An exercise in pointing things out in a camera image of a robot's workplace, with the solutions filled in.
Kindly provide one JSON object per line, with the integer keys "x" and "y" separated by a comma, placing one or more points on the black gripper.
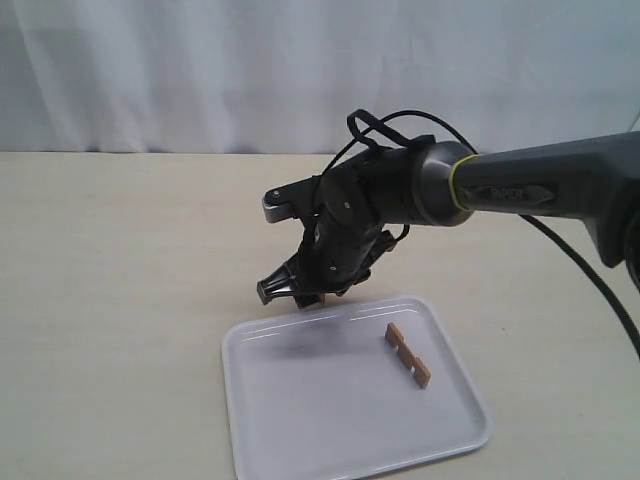
{"x": 330, "y": 259}

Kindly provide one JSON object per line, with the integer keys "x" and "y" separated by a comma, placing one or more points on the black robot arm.
{"x": 347, "y": 212}

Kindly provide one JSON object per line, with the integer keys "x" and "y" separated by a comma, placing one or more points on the white plastic tray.
{"x": 321, "y": 395}

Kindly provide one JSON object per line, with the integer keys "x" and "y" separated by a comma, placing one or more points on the white curtain backdrop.
{"x": 281, "y": 76}

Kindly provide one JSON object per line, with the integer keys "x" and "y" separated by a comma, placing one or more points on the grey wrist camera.
{"x": 291, "y": 201}

